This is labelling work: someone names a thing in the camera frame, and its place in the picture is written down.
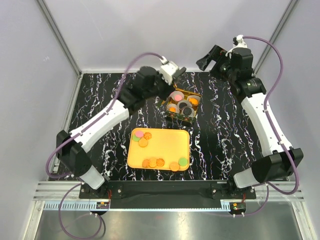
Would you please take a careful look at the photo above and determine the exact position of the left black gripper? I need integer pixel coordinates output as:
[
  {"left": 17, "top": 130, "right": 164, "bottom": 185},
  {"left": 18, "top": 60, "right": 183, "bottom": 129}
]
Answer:
[{"left": 144, "top": 71, "right": 176, "bottom": 102}]

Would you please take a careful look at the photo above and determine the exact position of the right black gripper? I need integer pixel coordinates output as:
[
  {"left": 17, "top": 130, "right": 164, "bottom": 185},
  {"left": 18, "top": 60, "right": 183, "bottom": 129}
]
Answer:
[{"left": 196, "top": 45, "right": 237, "bottom": 83}]

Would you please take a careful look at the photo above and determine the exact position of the pink sandwich cookie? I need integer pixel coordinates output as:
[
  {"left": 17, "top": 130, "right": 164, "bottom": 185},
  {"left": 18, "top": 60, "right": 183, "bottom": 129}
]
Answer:
[
  {"left": 135, "top": 130, "right": 144, "bottom": 138},
  {"left": 173, "top": 94, "right": 184, "bottom": 102}
]

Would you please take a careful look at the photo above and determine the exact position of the orange fish cookie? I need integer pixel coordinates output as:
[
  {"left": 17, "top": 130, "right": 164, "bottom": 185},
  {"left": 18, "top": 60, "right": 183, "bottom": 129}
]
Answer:
[
  {"left": 188, "top": 97, "right": 199, "bottom": 106},
  {"left": 168, "top": 107, "right": 177, "bottom": 113}
]

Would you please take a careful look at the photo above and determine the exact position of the black sandwich cookie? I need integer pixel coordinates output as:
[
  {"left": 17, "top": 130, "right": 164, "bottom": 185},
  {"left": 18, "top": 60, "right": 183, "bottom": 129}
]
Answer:
[
  {"left": 183, "top": 107, "right": 193, "bottom": 116},
  {"left": 178, "top": 101, "right": 190, "bottom": 109}
]

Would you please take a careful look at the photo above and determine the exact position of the green gold cookie tin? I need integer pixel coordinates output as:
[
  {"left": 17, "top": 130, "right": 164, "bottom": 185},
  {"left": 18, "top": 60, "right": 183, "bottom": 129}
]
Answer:
[{"left": 165, "top": 88, "right": 202, "bottom": 127}]

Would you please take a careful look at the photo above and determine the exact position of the orange fish cookie top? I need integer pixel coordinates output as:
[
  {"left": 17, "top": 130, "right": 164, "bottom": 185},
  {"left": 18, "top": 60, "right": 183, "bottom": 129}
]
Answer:
[{"left": 188, "top": 97, "right": 199, "bottom": 106}]

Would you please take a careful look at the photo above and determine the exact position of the black sandwich cookie bottom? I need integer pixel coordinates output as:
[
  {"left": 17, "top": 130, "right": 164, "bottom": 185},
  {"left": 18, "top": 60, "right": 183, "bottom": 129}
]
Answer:
[{"left": 183, "top": 107, "right": 193, "bottom": 116}]

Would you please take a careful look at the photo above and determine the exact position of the gold tin lid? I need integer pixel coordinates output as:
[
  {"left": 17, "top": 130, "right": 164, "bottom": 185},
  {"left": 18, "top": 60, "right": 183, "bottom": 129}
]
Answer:
[{"left": 156, "top": 97, "right": 170, "bottom": 108}]

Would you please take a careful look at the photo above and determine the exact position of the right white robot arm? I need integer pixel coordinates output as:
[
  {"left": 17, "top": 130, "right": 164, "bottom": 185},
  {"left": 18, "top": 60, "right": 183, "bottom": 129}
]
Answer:
[{"left": 196, "top": 35, "right": 304, "bottom": 199}]

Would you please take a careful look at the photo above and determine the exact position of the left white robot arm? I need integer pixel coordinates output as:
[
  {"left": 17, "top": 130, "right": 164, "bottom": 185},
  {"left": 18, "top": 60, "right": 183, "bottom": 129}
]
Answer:
[{"left": 54, "top": 60, "right": 187, "bottom": 198}]

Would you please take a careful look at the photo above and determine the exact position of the white paper cup back left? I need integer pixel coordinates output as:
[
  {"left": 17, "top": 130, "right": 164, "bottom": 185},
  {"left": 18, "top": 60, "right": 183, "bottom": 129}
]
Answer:
[{"left": 171, "top": 90, "right": 185, "bottom": 102}]

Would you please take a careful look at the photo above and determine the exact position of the white paper cup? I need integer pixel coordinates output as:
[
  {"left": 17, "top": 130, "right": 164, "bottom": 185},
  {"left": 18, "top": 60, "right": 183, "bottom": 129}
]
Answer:
[
  {"left": 171, "top": 90, "right": 185, "bottom": 102},
  {"left": 166, "top": 103, "right": 180, "bottom": 114},
  {"left": 181, "top": 106, "right": 195, "bottom": 118},
  {"left": 187, "top": 95, "right": 201, "bottom": 106},
  {"left": 177, "top": 99, "right": 192, "bottom": 110}
]

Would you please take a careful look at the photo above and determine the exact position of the white paper cup front left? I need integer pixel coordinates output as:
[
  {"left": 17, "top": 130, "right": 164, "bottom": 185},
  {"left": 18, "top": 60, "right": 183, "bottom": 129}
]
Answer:
[{"left": 166, "top": 103, "right": 180, "bottom": 114}]

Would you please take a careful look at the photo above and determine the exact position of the white paper cup centre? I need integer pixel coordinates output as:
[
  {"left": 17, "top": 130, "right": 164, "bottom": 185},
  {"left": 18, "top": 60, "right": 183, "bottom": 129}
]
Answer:
[{"left": 177, "top": 99, "right": 192, "bottom": 110}]

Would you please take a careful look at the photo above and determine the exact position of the white paper cup back right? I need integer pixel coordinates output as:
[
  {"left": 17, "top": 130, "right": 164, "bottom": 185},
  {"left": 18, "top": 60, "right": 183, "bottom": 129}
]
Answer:
[{"left": 187, "top": 95, "right": 201, "bottom": 106}]

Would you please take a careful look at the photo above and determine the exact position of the white paper cup front right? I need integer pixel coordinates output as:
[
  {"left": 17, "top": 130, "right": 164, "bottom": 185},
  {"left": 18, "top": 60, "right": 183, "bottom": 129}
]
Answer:
[{"left": 181, "top": 106, "right": 195, "bottom": 118}]

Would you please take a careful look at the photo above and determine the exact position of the orange swirl cookie top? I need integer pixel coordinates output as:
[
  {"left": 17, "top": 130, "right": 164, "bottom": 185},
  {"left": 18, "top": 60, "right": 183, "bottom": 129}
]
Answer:
[{"left": 143, "top": 132, "right": 152, "bottom": 140}]

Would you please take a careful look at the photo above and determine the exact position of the orange swirl cookie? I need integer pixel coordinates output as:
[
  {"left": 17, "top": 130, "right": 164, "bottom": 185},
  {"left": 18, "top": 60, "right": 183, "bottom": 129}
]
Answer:
[
  {"left": 143, "top": 132, "right": 152, "bottom": 140},
  {"left": 156, "top": 158, "right": 165, "bottom": 167}
]

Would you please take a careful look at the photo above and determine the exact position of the green sandwich cookie top left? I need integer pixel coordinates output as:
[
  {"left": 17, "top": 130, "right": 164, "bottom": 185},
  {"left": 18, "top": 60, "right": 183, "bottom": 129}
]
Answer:
[{"left": 132, "top": 134, "right": 141, "bottom": 142}]

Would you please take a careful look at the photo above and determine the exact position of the green sandwich cookie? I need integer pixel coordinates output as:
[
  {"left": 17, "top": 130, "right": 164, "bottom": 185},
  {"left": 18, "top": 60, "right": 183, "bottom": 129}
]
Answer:
[
  {"left": 178, "top": 157, "right": 188, "bottom": 167},
  {"left": 132, "top": 134, "right": 141, "bottom": 142}
]

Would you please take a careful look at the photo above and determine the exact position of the round tan biscuit top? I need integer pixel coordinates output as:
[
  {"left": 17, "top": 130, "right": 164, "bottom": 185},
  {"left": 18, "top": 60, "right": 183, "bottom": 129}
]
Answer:
[{"left": 138, "top": 137, "right": 148, "bottom": 148}]

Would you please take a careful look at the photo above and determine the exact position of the round tan biscuit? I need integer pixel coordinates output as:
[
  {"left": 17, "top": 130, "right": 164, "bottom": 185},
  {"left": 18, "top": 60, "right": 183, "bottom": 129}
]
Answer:
[
  {"left": 148, "top": 158, "right": 158, "bottom": 168},
  {"left": 169, "top": 162, "right": 180, "bottom": 172},
  {"left": 138, "top": 137, "right": 148, "bottom": 148}
]

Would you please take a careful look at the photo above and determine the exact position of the yellow serving tray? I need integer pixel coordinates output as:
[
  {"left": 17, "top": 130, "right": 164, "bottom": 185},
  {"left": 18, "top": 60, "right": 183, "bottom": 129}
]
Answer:
[{"left": 127, "top": 128, "right": 190, "bottom": 172}]

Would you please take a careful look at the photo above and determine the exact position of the orange shell cookie bottom left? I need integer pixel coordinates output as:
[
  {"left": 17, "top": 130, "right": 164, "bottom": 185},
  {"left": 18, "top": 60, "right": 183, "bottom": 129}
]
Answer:
[{"left": 142, "top": 159, "right": 149, "bottom": 168}]

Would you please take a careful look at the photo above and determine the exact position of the orange swirl cookie bottom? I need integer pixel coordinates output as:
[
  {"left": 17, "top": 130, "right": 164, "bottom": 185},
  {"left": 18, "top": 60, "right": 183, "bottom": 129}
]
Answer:
[{"left": 156, "top": 158, "right": 165, "bottom": 167}]

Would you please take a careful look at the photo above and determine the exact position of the green sandwich cookie bottom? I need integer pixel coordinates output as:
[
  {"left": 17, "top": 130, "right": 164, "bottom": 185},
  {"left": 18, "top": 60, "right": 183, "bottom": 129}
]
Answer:
[{"left": 178, "top": 157, "right": 188, "bottom": 167}]

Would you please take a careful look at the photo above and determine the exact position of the round tan biscuit bottom right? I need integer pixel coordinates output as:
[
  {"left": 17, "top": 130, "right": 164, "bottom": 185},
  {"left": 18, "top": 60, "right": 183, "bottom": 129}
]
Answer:
[{"left": 169, "top": 162, "right": 180, "bottom": 172}]

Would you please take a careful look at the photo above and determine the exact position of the right aluminium frame post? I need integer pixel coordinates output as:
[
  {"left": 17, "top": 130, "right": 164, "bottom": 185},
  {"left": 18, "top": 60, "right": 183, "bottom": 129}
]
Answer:
[{"left": 254, "top": 0, "right": 300, "bottom": 74}]

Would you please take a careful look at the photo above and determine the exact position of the aluminium frame post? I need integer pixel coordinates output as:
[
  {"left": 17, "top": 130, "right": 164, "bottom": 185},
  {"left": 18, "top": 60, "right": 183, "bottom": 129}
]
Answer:
[
  {"left": 36, "top": 0, "right": 82, "bottom": 77},
  {"left": 254, "top": 0, "right": 300, "bottom": 74}
]

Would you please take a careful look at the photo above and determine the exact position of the left aluminium frame post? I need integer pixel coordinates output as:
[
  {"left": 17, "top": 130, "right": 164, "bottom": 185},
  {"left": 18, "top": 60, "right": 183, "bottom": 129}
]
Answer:
[{"left": 36, "top": 0, "right": 82, "bottom": 77}]

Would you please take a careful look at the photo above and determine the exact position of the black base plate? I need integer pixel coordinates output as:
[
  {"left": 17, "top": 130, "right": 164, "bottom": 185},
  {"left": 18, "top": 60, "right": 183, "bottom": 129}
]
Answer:
[{"left": 79, "top": 180, "right": 256, "bottom": 207}]

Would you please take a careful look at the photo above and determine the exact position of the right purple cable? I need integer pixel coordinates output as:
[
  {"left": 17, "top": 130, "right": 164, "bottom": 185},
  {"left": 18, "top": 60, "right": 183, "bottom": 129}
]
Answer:
[{"left": 199, "top": 35, "right": 301, "bottom": 217}]

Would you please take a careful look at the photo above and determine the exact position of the purple cable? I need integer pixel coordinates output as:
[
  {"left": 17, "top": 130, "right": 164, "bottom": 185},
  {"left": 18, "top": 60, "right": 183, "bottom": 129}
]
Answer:
[
  {"left": 199, "top": 35, "right": 301, "bottom": 217},
  {"left": 44, "top": 51, "right": 168, "bottom": 240}
]

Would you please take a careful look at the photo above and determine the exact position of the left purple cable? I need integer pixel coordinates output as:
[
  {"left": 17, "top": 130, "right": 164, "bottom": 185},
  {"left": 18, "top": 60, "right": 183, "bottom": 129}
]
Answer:
[{"left": 44, "top": 51, "right": 168, "bottom": 240}]

